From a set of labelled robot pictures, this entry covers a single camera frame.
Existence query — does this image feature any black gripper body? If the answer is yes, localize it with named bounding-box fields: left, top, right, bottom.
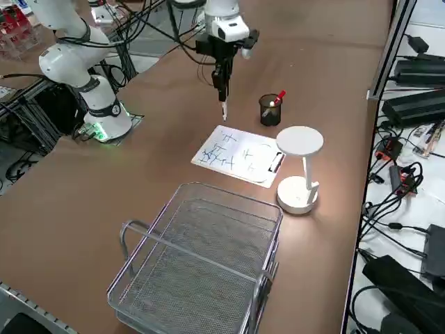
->
left=195, top=33, right=245, bottom=67

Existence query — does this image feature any black mesh pen holder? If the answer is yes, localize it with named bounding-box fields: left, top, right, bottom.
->
left=258, top=93, right=283, bottom=127

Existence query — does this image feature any white A4 paper sheet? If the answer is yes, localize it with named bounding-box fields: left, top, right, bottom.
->
left=193, top=125, right=279, bottom=184

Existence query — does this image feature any white round desk lamp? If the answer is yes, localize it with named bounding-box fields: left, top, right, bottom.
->
left=275, top=125, right=325, bottom=215

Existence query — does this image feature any white clipboard with metal clip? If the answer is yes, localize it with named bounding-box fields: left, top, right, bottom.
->
left=190, top=125, right=287, bottom=189

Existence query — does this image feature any orange black electronic device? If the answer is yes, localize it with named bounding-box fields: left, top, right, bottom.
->
left=388, top=164, right=418, bottom=198
left=374, top=136, right=404, bottom=161

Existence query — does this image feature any large black power brick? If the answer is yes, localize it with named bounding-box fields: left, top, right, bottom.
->
left=394, top=58, right=445, bottom=88
left=381, top=88, right=445, bottom=129

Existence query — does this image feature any small black power adapter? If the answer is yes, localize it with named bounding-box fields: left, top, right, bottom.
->
left=406, top=34, right=430, bottom=54

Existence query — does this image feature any clear box with red packs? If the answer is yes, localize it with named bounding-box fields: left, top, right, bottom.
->
left=0, top=6, right=40, bottom=61

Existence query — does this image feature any silver mesh letter tray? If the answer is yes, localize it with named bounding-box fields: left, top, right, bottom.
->
left=106, top=181, right=284, bottom=334

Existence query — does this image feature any flat black box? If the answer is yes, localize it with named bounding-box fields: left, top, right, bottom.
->
left=419, top=223, right=445, bottom=283

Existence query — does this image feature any black soft bag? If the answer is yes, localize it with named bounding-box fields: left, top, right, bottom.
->
left=362, top=255, right=445, bottom=334

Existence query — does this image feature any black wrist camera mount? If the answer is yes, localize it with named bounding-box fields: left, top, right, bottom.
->
left=239, top=29, right=261, bottom=60

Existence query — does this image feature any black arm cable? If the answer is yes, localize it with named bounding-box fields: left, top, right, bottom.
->
left=100, top=10, right=199, bottom=53
left=168, top=0, right=216, bottom=66

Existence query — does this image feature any aluminium profile post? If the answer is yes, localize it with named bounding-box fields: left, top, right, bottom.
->
left=367, top=0, right=418, bottom=102

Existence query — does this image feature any black cable with ferrite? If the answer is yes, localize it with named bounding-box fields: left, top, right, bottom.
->
left=357, top=194, right=432, bottom=258

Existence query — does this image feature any aluminium profile rail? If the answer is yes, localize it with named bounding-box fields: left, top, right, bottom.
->
left=0, top=280, right=76, bottom=334

